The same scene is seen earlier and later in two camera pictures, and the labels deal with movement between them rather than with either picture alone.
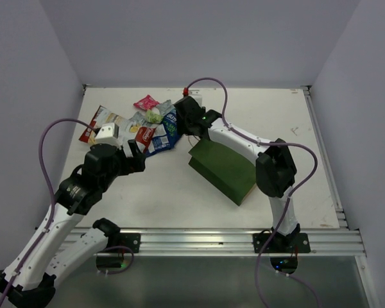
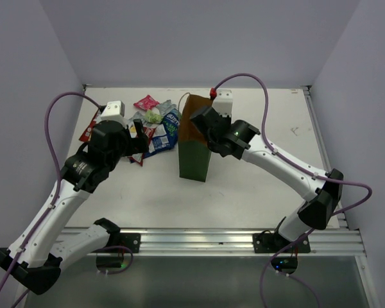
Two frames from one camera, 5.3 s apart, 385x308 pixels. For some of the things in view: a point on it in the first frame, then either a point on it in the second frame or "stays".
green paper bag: (228, 169) -> (194, 151)
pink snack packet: (146, 103) stays
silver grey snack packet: (140, 119) stays
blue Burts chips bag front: (170, 122) stays
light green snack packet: (153, 117) stays
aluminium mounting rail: (237, 242) stays
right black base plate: (295, 243) stays
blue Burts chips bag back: (166, 133) stays
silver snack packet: (165, 107) stays
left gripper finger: (135, 150) -> (139, 128)
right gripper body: (185, 126) -> (228, 120)
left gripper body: (124, 165) -> (129, 145)
